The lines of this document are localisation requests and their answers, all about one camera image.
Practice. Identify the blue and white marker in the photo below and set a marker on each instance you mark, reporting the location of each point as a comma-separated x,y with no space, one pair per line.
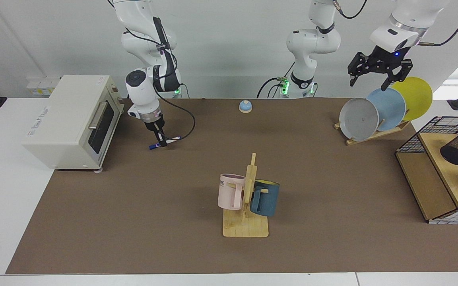
173,138

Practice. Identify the light blue plate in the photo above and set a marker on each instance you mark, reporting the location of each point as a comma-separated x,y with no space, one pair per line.
390,105

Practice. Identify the yellow plate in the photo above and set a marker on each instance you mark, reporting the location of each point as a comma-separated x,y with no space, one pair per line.
418,95

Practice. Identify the grey plate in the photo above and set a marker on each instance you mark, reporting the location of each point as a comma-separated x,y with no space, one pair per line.
358,119

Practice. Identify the wooden plate rack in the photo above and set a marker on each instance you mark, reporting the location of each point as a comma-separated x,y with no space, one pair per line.
372,136

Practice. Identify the brown table cloth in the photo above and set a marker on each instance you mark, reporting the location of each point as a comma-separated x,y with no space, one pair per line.
173,206

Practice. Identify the pink cup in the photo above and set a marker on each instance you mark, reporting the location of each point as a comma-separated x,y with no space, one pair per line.
227,194

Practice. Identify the pale toaster oven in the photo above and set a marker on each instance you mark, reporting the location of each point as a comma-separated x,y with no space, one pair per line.
66,119

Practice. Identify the small blue round bell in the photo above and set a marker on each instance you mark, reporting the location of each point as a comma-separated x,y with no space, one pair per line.
245,105

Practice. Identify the dark teal cup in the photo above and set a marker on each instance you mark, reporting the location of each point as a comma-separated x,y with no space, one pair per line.
266,200

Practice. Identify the wooden cup stand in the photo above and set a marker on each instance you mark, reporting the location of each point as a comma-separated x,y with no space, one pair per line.
245,228

